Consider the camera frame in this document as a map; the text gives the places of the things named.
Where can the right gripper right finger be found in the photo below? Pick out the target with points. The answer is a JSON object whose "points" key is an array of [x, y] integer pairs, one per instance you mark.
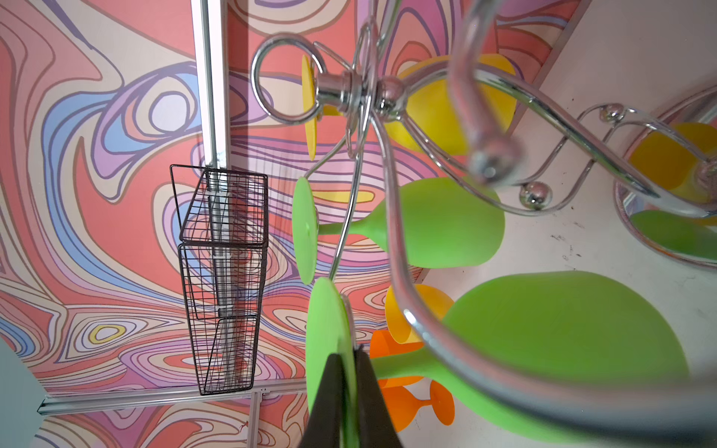
{"points": [[375, 429]]}

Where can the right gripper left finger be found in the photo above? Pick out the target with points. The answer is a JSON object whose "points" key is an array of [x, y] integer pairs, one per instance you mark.
{"points": [[324, 428]]}

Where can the green wine glass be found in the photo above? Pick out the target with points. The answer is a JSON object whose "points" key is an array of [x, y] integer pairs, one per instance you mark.
{"points": [[569, 326], [444, 226]]}

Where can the chrome wine glass rack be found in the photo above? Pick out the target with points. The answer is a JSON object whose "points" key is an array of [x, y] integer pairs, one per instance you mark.
{"points": [[676, 412]]}

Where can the back black wire basket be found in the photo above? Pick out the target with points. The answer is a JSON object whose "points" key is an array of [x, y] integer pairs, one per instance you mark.
{"points": [[223, 218]]}

